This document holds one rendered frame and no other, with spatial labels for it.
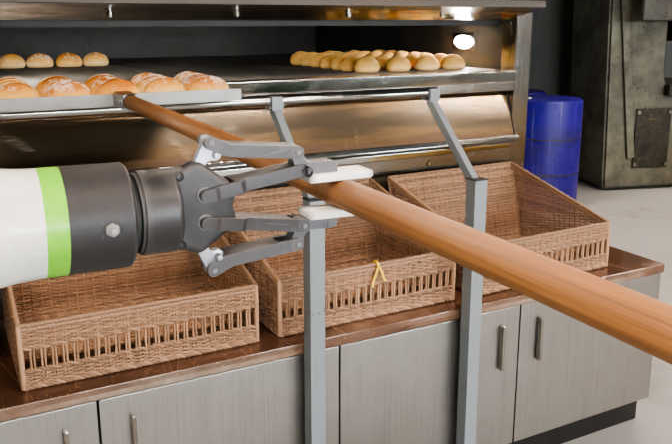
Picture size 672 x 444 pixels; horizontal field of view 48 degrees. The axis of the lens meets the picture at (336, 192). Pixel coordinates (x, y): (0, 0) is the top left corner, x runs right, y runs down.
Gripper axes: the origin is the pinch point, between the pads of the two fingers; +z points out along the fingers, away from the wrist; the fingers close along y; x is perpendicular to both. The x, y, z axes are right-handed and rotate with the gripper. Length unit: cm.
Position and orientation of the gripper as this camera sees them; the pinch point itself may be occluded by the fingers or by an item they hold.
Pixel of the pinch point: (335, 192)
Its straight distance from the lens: 75.2
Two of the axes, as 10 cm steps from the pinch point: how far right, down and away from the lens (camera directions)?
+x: 4.7, 2.0, -8.6
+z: 8.8, -0.9, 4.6
